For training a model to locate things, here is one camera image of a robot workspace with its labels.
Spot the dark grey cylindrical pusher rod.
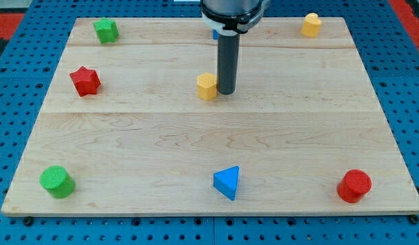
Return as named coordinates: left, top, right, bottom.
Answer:
left=217, top=34, right=240, bottom=95

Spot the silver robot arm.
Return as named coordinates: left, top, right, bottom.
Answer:
left=200, top=0, right=270, bottom=95

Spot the yellow hexagon block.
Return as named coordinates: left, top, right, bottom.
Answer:
left=197, top=73, right=217, bottom=101

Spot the yellow heart block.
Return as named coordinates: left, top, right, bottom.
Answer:
left=300, top=13, right=322, bottom=37

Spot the green star block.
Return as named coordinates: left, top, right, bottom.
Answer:
left=93, top=18, right=119, bottom=44

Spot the blue triangle block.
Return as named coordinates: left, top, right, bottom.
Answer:
left=213, top=166, right=240, bottom=201

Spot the light wooden board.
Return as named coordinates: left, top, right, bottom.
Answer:
left=1, top=17, right=419, bottom=217

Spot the red star block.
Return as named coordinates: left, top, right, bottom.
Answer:
left=69, top=66, right=101, bottom=97

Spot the red cylinder block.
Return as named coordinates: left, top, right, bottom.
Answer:
left=337, top=169, right=372, bottom=203

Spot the green cylinder block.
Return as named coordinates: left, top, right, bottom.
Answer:
left=40, top=165, right=76, bottom=199

